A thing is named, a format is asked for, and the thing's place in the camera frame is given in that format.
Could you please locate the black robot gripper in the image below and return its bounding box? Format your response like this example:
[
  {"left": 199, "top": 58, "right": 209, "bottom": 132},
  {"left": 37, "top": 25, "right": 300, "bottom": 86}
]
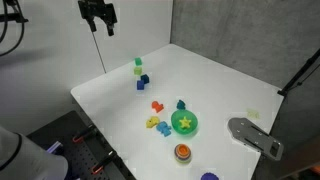
[{"left": 77, "top": 0, "right": 118, "bottom": 37}]

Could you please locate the yellow toy animal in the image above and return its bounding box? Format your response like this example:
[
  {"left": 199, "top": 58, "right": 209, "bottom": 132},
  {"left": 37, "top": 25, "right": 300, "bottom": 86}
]
[{"left": 145, "top": 115, "right": 161, "bottom": 130}]

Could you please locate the orange toy animal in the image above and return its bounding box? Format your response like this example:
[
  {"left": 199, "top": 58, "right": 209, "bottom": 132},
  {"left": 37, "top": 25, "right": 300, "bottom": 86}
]
[{"left": 151, "top": 100, "right": 165, "bottom": 114}]

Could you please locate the teal toy animal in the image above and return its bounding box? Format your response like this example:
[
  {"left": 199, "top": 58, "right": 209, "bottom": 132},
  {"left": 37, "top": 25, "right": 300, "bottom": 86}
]
[{"left": 176, "top": 99, "right": 187, "bottom": 111}]

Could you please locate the light blue toy animal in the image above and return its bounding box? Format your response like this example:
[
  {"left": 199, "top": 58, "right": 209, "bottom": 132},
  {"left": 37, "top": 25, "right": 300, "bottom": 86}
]
[{"left": 155, "top": 121, "right": 173, "bottom": 138}]

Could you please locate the yellow star toy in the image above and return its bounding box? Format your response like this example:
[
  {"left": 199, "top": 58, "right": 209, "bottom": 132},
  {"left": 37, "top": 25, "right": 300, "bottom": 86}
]
[{"left": 178, "top": 116, "right": 192, "bottom": 130}]

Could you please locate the green plastic bowl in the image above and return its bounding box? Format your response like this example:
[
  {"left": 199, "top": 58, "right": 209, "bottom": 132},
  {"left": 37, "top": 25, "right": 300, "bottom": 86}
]
[{"left": 170, "top": 109, "right": 201, "bottom": 136}]

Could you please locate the purple ball toy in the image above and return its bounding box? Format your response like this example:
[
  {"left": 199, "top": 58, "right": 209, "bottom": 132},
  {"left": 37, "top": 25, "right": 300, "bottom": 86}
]
[{"left": 200, "top": 171, "right": 220, "bottom": 180}]

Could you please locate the dark blue cube block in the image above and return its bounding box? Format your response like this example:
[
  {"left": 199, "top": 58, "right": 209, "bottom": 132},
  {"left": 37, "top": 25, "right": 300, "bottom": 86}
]
[{"left": 140, "top": 73, "right": 151, "bottom": 84}]

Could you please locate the bright blue cube block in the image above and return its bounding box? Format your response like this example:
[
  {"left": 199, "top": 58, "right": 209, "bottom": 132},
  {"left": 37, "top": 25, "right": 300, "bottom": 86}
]
[{"left": 136, "top": 79, "right": 146, "bottom": 91}]

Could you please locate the black clamp orange tip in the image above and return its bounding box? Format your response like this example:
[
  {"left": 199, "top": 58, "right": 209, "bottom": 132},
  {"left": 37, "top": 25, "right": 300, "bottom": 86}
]
[
  {"left": 72, "top": 124, "right": 98, "bottom": 144},
  {"left": 90, "top": 150, "right": 118, "bottom": 176}
]

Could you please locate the purple plastic piece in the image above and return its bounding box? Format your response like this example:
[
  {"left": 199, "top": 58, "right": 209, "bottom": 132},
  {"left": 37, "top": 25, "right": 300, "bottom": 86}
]
[{"left": 45, "top": 140, "right": 65, "bottom": 155}]

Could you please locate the black perforated base board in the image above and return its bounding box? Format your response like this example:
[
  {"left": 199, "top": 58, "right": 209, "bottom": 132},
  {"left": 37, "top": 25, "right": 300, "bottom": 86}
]
[{"left": 26, "top": 110, "right": 137, "bottom": 180}]

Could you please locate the pale yellow tape piece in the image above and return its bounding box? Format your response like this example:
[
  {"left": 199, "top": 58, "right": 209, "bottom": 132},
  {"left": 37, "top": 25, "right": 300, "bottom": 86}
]
[{"left": 246, "top": 108, "right": 261, "bottom": 120}]

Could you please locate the grey metal mounting plate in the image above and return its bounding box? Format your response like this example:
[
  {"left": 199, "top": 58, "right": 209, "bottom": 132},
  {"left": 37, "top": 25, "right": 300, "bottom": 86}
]
[{"left": 227, "top": 117, "right": 285, "bottom": 162}]

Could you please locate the black tripod pole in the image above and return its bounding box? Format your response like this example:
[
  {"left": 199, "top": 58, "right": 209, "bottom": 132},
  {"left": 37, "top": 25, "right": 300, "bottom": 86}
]
[{"left": 277, "top": 47, "right": 320, "bottom": 98}]

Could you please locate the black hanging cable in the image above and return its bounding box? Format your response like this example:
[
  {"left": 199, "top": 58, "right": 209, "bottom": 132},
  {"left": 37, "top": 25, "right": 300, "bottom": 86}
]
[{"left": 0, "top": 0, "right": 26, "bottom": 58}]

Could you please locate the black mounting bracket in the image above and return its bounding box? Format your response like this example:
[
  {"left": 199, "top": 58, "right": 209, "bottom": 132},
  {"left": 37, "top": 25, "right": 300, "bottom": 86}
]
[{"left": 0, "top": 12, "right": 30, "bottom": 24}]

